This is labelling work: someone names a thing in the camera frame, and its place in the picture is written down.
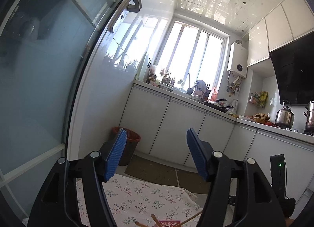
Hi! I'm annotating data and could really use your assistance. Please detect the pale green cutting board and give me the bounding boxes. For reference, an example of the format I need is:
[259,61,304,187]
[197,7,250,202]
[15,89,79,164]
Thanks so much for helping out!
[135,52,149,81]

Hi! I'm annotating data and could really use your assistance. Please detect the door handle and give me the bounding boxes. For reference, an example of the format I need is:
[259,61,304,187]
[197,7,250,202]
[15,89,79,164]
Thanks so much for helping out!
[108,0,142,33]

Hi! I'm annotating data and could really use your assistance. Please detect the olive floor mat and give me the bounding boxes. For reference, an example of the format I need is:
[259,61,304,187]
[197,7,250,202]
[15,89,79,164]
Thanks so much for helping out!
[176,169,210,194]
[125,155,178,187]

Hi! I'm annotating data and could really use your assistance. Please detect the pink perforated utensil basket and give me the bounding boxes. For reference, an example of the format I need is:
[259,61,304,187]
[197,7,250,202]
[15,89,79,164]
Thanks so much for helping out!
[159,220,181,227]

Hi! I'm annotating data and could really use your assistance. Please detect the floral tablecloth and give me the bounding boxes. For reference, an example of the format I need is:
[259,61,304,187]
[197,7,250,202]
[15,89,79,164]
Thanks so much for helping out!
[76,173,204,227]

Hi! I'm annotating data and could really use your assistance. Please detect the white water heater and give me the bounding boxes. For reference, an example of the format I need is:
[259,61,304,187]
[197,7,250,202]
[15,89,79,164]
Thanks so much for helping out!
[227,43,248,78]

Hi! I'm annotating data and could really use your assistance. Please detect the knife block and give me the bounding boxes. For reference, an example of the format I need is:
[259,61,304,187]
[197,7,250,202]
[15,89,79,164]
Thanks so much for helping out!
[204,84,211,102]

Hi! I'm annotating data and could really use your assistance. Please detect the brown trash bin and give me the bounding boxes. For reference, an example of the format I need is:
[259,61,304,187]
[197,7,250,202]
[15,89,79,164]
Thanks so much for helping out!
[119,128,141,166]

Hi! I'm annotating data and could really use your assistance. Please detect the black frying pan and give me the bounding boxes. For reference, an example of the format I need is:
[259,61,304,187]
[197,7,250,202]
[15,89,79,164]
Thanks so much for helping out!
[203,98,234,113]

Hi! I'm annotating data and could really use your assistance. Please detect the yellow green snack bag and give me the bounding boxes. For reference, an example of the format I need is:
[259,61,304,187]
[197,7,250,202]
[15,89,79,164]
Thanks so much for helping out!
[258,91,268,108]

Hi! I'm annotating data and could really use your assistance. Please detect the bamboo chopstick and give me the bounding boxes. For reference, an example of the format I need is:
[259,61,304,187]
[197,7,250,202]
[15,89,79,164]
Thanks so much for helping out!
[180,211,202,226]
[151,214,160,226]
[135,221,148,227]

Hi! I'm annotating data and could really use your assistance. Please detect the steel steamer pot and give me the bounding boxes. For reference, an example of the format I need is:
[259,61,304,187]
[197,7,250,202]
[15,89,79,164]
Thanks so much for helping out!
[303,100,314,133]

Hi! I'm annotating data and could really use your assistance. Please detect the steel kettle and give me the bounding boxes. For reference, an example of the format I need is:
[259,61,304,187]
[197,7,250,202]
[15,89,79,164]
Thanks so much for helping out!
[275,100,294,129]

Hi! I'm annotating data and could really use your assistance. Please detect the black range hood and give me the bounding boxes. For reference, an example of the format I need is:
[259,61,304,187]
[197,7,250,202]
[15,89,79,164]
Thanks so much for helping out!
[269,32,314,105]

